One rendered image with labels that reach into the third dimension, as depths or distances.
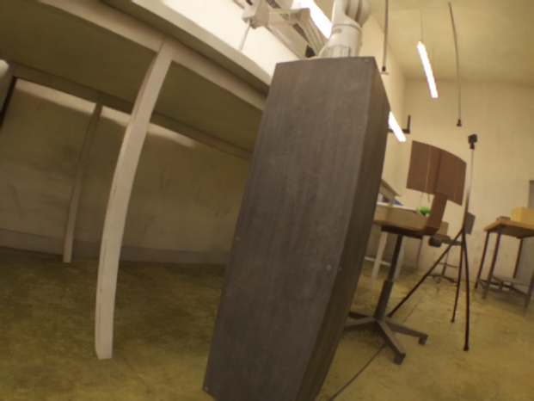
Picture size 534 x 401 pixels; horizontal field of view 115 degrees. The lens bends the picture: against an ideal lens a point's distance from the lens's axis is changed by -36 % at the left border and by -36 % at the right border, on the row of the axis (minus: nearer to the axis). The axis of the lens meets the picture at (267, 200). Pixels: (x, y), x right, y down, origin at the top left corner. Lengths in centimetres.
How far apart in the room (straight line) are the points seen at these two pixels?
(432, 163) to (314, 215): 75
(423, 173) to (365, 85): 64
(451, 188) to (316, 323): 87
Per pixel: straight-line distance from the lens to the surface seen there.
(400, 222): 113
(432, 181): 113
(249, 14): 95
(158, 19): 70
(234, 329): 61
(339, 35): 75
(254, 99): 88
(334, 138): 51
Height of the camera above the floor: 50
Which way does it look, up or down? 2 degrees up
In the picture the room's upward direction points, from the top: 13 degrees clockwise
